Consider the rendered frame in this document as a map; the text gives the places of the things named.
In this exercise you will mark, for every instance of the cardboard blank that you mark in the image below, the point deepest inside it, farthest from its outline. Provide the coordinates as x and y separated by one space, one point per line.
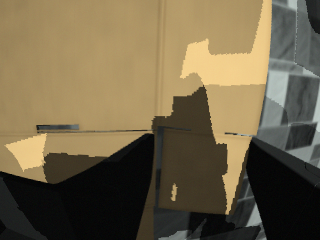
111 65

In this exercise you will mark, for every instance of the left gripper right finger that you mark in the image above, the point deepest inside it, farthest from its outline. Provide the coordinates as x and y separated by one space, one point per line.
287 192

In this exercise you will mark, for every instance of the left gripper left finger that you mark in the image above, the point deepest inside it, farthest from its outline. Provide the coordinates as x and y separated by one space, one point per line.
104 202

